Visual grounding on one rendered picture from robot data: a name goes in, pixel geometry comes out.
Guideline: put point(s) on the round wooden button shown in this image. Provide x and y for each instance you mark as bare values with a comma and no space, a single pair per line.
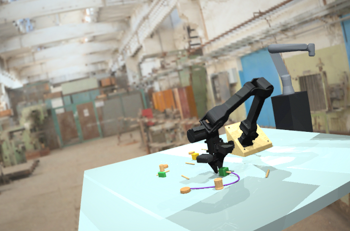
185,190

